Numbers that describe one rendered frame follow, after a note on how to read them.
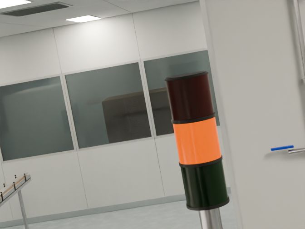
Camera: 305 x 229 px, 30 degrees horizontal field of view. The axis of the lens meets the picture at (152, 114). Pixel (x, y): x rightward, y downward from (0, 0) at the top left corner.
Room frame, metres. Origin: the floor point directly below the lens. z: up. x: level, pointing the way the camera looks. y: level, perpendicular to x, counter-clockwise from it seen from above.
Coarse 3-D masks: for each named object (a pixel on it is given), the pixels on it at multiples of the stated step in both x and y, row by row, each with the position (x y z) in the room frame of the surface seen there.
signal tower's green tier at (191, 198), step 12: (192, 168) 0.62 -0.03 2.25; (204, 168) 0.62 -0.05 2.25; (216, 168) 0.63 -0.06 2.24; (192, 180) 0.62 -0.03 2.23; (204, 180) 0.62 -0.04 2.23; (216, 180) 0.62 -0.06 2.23; (192, 192) 0.63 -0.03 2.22; (204, 192) 0.62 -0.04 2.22; (216, 192) 0.62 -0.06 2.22; (192, 204) 0.63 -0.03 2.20; (204, 204) 0.62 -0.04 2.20; (216, 204) 0.62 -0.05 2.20
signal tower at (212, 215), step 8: (192, 72) 0.67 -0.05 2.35; (200, 72) 0.64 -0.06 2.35; (168, 80) 0.63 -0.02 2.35; (184, 120) 0.62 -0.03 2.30; (192, 120) 0.62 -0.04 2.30; (200, 120) 0.62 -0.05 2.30; (216, 160) 0.63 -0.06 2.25; (192, 208) 0.63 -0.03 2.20; (200, 208) 0.62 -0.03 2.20; (208, 208) 0.62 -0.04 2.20; (216, 208) 0.64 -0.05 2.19; (200, 216) 0.64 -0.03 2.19; (208, 216) 0.63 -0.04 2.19; (216, 216) 0.63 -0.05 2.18; (208, 224) 0.63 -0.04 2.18; (216, 224) 0.63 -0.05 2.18
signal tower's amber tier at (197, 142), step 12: (204, 120) 0.62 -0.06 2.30; (180, 132) 0.63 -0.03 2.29; (192, 132) 0.62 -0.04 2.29; (204, 132) 0.62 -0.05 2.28; (216, 132) 0.64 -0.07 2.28; (180, 144) 0.63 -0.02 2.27; (192, 144) 0.62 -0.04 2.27; (204, 144) 0.62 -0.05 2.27; (216, 144) 0.63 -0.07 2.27; (180, 156) 0.64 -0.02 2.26; (192, 156) 0.62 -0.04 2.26; (204, 156) 0.62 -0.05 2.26; (216, 156) 0.63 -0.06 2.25
